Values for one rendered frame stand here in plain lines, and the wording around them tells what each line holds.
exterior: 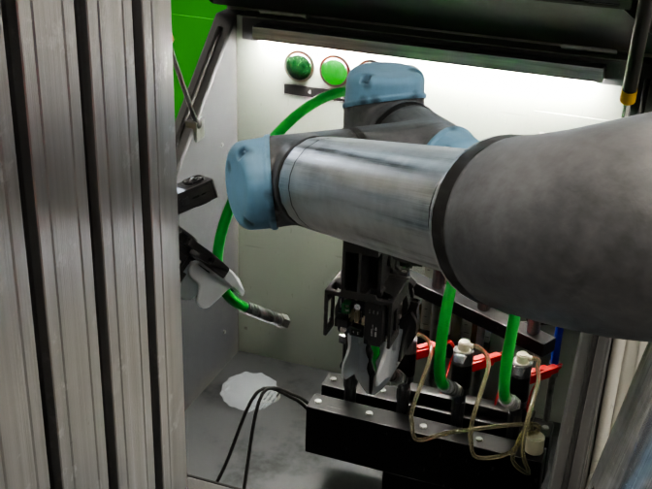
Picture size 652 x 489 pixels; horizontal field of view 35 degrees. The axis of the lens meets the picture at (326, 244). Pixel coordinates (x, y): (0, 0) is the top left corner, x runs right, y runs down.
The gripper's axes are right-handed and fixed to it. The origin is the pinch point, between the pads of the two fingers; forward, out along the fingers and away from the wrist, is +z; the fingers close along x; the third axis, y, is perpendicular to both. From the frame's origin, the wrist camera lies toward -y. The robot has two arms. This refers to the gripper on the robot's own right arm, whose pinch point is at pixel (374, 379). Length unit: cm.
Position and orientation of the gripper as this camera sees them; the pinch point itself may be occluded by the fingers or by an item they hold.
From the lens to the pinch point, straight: 114.3
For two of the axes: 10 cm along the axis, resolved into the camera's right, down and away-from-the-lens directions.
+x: 9.4, 1.7, -3.1
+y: -3.5, 3.9, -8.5
